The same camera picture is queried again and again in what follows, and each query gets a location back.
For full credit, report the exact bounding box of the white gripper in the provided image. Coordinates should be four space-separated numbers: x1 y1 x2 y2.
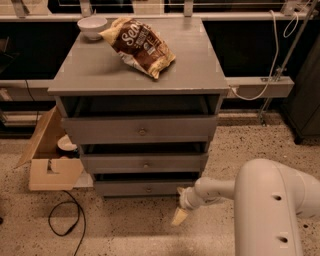
171 187 200 226

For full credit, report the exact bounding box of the grey bottom drawer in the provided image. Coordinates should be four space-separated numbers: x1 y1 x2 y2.
94 180 194 197

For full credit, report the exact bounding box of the grey drawer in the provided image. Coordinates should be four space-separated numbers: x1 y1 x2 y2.
94 180 194 197
62 116 217 145
81 153 208 174

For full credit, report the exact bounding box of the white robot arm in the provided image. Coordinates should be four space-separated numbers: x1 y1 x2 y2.
172 159 320 256

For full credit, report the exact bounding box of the grey middle drawer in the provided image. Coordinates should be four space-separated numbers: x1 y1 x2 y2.
81 153 208 174

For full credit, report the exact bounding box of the grey drawer cabinet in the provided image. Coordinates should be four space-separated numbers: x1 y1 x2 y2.
49 18 228 197

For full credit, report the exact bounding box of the grey top drawer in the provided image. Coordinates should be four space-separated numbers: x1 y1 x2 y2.
62 116 217 145

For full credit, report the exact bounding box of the open cardboard box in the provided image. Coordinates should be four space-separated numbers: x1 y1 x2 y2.
17 107 83 191

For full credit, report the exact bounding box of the white bowl in box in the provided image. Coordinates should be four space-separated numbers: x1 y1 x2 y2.
57 135 77 152

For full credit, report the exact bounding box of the dark grey side cabinet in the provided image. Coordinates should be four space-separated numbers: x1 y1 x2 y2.
282 35 320 144

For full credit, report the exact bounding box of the metal stand pole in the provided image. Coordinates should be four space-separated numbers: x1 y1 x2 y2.
258 0 319 126

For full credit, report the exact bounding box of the brown coffee pad bag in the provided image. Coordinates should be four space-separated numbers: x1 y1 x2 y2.
100 17 176 79

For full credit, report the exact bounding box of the white ceramic bowl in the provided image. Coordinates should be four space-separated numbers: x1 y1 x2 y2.
77 16 107 40

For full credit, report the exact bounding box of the grey wall rail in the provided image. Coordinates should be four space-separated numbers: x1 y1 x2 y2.
0 76 294 102

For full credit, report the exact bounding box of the white hanging cable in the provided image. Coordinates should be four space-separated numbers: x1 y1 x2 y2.
229 2 300 102

